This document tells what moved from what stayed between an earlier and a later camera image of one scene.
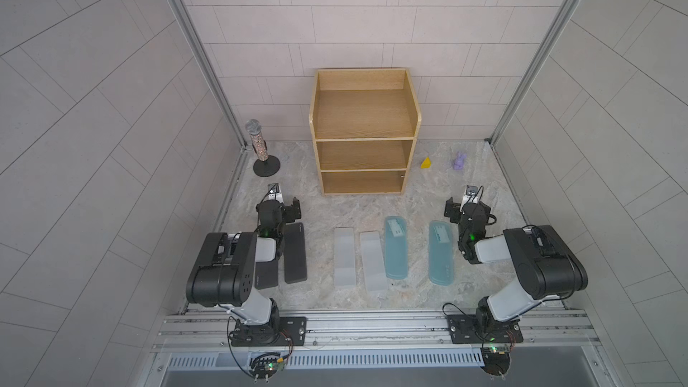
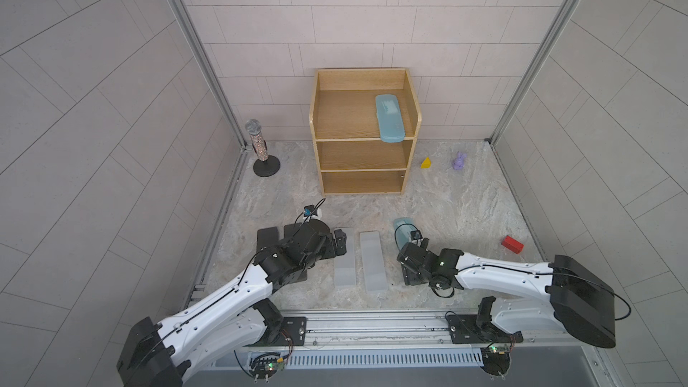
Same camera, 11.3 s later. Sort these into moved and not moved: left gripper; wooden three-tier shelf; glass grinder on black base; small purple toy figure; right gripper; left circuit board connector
Moved: right gripper; left gripper
Not moved: glass grinder on black base; wooden three-tier shelf; small purple toy figure; left circuit board connector
